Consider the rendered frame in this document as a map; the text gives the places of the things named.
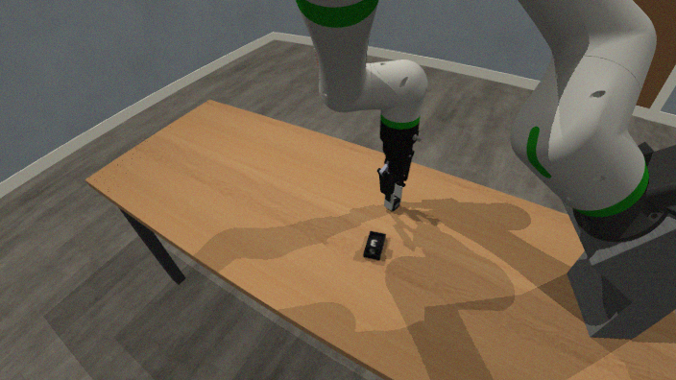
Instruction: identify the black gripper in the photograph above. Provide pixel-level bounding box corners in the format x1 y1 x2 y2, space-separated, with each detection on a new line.
377 143 415 210

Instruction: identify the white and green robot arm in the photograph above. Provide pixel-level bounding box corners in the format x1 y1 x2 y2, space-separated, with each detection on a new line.
296 0 676 242

